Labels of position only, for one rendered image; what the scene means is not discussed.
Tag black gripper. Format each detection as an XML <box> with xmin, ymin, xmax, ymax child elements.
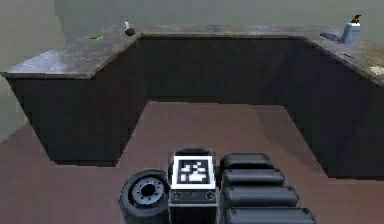
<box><xmin>118</xmin><ymin>169</ymin><xmax>172</xmax><ymax>224</ymax></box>

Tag dark kitchen counter stone top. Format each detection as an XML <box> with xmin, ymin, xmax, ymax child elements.
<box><xmin>0</xmin><ymin>23</ymin><xmax>384</xmax><ymax>181</ymax></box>

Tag black and white pepper shaker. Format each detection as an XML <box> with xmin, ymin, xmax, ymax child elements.
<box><xmin>123</xmin><ymin>20</ymin><xmax>136</xmax><ymax>37</ymax></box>

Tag dark blue flat utensil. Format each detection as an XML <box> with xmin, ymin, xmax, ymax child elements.
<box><xmin>319</xmin><ymin>32</ymin><xmax>342</xmax><ymax>44</ymax></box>

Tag pale blue soap bottle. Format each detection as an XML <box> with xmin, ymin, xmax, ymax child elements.
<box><xmin>340</xmin><ymin>14</ymin><xmax>363</xmax><ymax>45</ymax></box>

